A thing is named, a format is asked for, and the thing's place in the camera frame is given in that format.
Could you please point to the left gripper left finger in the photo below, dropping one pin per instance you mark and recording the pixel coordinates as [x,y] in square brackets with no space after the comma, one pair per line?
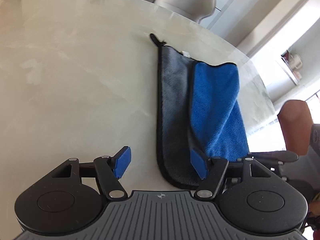
[107,170]

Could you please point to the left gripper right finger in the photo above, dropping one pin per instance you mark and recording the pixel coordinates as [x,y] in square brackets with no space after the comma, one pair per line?
[211,171]

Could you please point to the grey and blue microfibre towel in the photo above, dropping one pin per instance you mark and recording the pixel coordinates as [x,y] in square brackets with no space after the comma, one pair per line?
[198,115]

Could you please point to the white electric kettle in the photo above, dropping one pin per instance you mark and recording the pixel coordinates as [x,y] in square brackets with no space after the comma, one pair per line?
[295,62]

